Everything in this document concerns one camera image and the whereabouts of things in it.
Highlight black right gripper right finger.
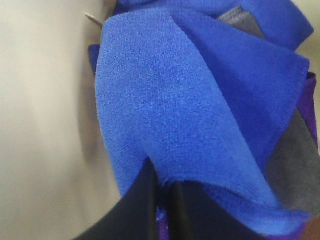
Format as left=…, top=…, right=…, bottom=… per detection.
left=167, top=181, right=246, bottom=240

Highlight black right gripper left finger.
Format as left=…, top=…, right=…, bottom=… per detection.
left=76, top=158, right=158, bottom=240

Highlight blue towel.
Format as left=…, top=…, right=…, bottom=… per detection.
left=95, top=0, right=313, bottom=236

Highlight beige plastic storage bin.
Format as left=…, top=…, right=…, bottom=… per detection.
left=0, top=0, right=120, bottom=240

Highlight grey towel in bin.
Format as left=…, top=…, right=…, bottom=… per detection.
left=266, top=111, right=320, bottom=217

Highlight purple towel in bin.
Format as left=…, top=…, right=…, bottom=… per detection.
left=297, top=72, right=319, bottom=148

